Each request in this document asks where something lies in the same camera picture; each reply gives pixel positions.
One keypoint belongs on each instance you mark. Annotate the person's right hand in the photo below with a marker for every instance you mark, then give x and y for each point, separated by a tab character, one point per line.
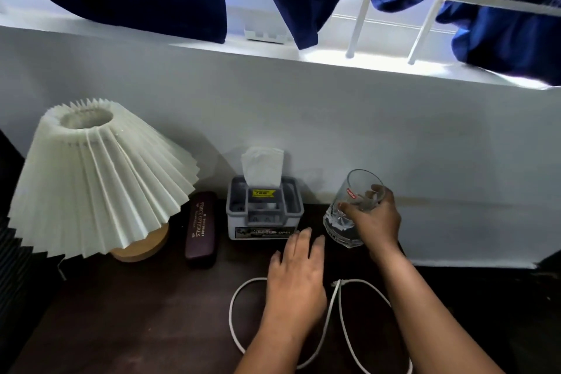
377	229

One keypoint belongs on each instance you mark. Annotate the person's left hand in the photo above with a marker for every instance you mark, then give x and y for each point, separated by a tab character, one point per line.
298	290

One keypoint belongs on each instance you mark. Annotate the clear drinking glass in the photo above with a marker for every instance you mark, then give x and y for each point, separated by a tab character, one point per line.
355	185

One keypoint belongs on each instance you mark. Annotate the white grey tissue box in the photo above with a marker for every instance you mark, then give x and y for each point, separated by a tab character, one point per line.
263	229

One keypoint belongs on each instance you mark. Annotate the dark maroon glasses case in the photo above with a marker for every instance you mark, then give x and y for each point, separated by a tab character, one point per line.
199	229

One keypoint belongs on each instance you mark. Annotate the white tissue stack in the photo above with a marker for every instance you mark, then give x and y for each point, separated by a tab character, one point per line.
263	167

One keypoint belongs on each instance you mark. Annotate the person's right forearm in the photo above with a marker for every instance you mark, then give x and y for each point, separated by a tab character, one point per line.
429	321

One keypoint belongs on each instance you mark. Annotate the dark wooden bedside table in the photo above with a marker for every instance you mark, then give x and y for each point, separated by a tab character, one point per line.
131	308

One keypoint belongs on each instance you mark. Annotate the small white window fitting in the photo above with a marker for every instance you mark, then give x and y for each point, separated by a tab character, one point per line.
263	37

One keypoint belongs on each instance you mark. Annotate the cream pleated table lamp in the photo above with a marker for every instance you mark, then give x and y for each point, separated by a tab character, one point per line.
96	176

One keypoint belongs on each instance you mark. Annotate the striped mattress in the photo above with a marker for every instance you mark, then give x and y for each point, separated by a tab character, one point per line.
22	281

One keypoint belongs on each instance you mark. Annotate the dark wooden bed frame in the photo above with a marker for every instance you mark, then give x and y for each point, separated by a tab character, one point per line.
8	176

